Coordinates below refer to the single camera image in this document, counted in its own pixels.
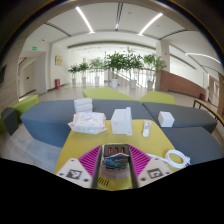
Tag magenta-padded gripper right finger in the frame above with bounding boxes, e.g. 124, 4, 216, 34
128, 144, 173, 189

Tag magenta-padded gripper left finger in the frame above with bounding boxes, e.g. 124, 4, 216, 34
55, 144, 105, 190

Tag dark charger with orange ports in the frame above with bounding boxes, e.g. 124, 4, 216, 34
102, 143, 131, 171

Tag small white tube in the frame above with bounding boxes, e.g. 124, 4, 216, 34
142, 120, 152, 138

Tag soft tissue pack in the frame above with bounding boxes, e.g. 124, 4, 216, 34
67, 111, 108, 135

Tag small white cube box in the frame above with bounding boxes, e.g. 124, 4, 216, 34
157, 110, 176, 128

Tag long grey sofa bench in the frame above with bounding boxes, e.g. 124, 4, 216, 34
19, 98, 146, 149

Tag large white box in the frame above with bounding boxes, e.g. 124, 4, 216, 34
110, 106, 133, 136

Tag white stacked boxes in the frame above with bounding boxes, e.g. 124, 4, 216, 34
73, 97, 94, 114

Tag yellow-green sofa bench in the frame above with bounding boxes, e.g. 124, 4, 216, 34
138, 91, 177, 106
82, 87, 137, 102
12, 94, 40, 115

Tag dark grey ottoman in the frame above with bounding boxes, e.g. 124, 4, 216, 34
0, 106, 20, 136

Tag group of potted plants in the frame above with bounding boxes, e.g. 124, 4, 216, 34
67, 46, 167, 90

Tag ceiling strip lights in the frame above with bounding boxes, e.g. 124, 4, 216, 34
74, 5, 222, 66

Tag white power cable with plug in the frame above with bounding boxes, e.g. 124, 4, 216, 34
146, 149, 192, 170

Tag wooden bench frame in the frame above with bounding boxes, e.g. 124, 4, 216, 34
192, 97, 224, 127

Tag framed wall picture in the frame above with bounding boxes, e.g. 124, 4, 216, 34
54, 55, 64, 67

